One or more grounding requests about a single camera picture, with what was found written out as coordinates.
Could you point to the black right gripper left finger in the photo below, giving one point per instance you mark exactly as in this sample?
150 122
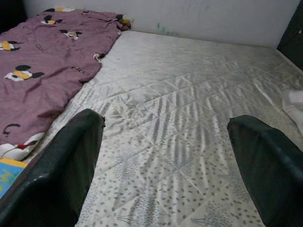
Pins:
59 177

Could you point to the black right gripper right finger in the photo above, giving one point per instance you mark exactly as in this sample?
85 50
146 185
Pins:
272 177

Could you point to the colourful children's picture book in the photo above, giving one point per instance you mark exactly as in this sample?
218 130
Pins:
7 175

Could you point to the white pillow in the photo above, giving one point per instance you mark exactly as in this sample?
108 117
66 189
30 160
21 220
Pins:
293 104

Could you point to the purple Mickey Mouse blanket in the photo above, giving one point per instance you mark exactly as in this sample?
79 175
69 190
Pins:
47 71

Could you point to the quilted white mattress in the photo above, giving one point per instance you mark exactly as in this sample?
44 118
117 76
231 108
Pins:
165 94

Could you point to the dark tufted headboard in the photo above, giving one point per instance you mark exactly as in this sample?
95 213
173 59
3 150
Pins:
293 35

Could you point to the black cabinet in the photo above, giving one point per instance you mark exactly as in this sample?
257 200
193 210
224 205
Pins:
9 14

